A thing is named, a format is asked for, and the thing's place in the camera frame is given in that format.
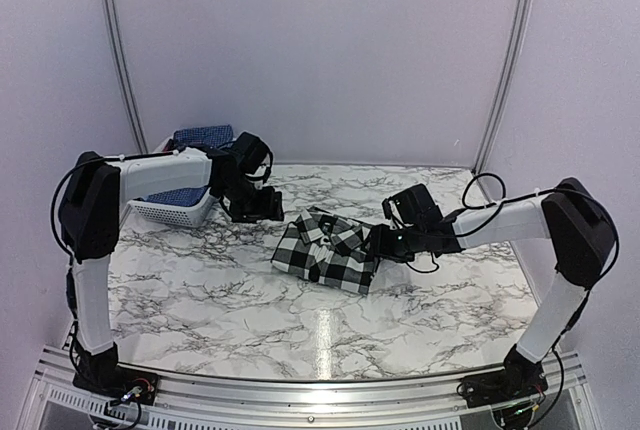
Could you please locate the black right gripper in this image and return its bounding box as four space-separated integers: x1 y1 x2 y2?
361 223 426 263

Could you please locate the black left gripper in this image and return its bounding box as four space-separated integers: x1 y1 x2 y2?
217 175 284 223

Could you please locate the black white checked shirt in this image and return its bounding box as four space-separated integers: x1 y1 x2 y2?
271 207 380 295

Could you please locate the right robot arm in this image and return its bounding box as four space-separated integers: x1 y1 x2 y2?
368 177 620 398

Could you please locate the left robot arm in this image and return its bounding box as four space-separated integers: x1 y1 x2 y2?
50 132 284 396

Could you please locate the white plastic basket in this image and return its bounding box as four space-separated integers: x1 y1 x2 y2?
127 134 221 229

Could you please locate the blue gingham shirt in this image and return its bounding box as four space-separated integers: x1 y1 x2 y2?
140 124 235 207

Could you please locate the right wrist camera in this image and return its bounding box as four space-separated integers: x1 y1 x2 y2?
382 198 405 229

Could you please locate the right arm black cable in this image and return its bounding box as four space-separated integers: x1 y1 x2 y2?
460 172 506 211

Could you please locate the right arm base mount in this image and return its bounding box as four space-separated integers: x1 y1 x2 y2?
456 369 548 408

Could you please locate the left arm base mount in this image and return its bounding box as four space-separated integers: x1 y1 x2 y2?
73 368 159 405

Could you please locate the aluminium front frame rail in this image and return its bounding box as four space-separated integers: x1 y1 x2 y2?
17 347 601 429

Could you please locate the left aluminium corner post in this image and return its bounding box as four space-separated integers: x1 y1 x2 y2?
101 0 148 153

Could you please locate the aluminium corner post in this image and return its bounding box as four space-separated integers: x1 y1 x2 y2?
472 0 532 174
101 0 148 153

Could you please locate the right aluminium corner post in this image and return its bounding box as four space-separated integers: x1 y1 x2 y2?
472 0 532 174

